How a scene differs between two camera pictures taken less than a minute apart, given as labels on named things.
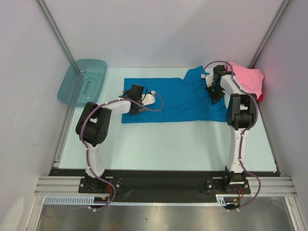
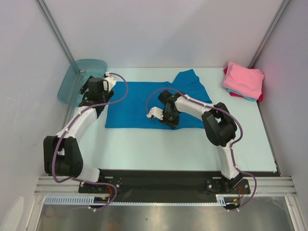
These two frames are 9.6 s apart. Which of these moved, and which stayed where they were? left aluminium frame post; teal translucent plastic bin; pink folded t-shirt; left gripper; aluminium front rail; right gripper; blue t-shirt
Moved: left gripper; right gripper; blue t-shirt
Stayed: left aluminium frame post; aluminium front rail; teal translucent plastic bin; pink folded t-shirt
